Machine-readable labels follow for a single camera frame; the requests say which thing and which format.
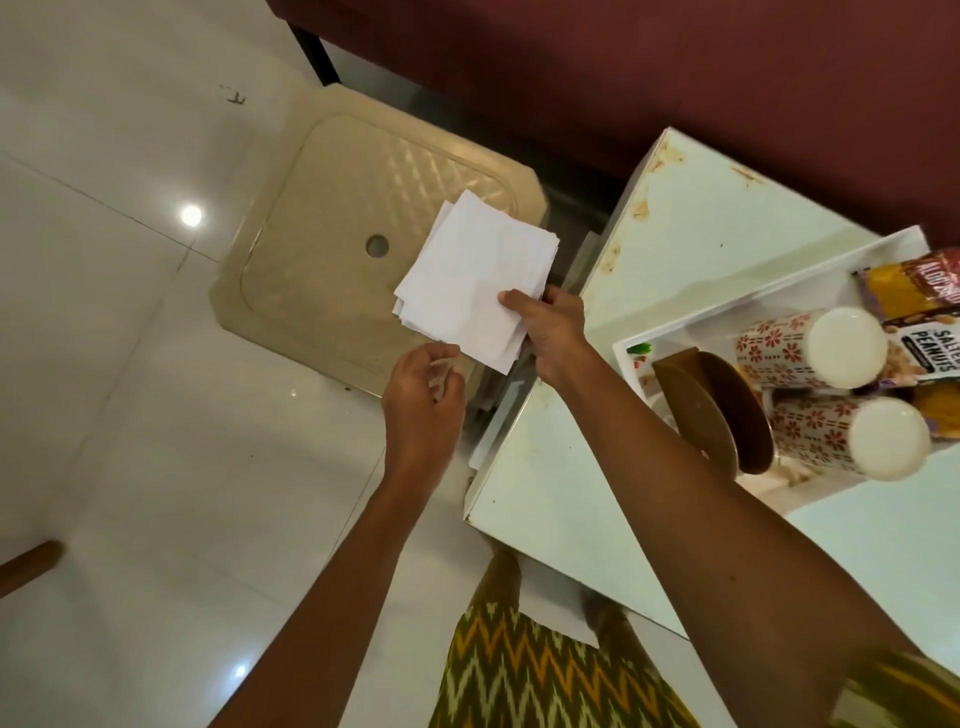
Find person's left leg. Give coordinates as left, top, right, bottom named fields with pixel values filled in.
left=477, top=546, right=524, bottom=615

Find beige plastic stool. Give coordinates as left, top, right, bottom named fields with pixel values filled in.
left=208, top=82, right=549, bottom=399

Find person's right hand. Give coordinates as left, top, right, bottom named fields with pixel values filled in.
left=498, top=285, right=594, bottom=392

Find maroon and yellow snack packet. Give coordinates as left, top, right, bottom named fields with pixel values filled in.
left=853, top=247, right=960, bottom=325

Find zigzag patterned garment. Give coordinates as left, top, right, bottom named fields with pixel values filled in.
left=428, top=598, right=960, bottom=728

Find maroon sofa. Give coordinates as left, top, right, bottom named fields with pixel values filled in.
left=266, top=0, right=960, bottom=250

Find person's left forearm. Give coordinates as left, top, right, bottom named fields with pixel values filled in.
left=208, top=468, right=451, bottom=728

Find small colourful sachet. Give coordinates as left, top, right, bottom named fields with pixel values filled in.
left=625, top=341, right=660, bottom=395

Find dark blue nut packet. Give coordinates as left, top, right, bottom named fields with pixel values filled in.
left=877, top=315, right=960, bottom=389

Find stack of white paper napkins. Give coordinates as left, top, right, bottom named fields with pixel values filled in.
left=392, top=189, right=561, bottom=376

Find person's left hand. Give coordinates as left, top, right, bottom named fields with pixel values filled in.
left=381, top=342, right=468, bottom=483

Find person's right forearm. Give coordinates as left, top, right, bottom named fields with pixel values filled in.
left=558, top=351, right=925, bottom=728

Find white plastic tray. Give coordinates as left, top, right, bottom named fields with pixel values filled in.
left=612, top=225, right=932, bottom=519

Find floral jar with white lid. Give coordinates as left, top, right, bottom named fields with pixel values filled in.
left=770, top=395, right=933, bottom=483
left=734, top=306, right=890, bottom=392

